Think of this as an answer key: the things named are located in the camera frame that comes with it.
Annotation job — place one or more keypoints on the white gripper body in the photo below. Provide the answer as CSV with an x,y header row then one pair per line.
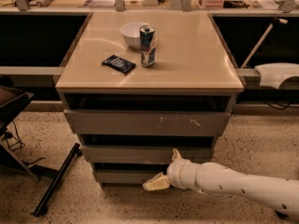
x,y
175,173

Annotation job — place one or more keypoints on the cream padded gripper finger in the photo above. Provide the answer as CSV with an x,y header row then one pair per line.
x,y
158,182
176,155

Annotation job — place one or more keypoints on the dark blue snack packet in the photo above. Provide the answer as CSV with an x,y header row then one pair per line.
x,y
119,64

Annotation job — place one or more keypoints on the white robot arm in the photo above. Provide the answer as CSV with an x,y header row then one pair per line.
x,y
216,180

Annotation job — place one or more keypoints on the grey bottom drawer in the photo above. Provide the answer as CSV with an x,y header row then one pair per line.
x,y
117,178

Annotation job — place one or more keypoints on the blue silver drink can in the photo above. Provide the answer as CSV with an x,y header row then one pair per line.
x,y
147,45

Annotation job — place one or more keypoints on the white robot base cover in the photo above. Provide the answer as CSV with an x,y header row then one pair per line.
x,y
274,74

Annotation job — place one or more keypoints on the white rod with tip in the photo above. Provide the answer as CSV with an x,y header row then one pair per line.
x,y
275,21

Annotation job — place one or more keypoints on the grey top drawer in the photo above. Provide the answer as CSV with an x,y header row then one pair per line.
x,y
147,123

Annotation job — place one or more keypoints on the grey drawer cabinet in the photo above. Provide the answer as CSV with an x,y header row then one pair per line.
x,y
192,73

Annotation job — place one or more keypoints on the grey drawer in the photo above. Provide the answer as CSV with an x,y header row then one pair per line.
x,y
117,178
143,155
147,123

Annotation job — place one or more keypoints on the white bowl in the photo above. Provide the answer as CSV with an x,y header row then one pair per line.
x,y
131,35

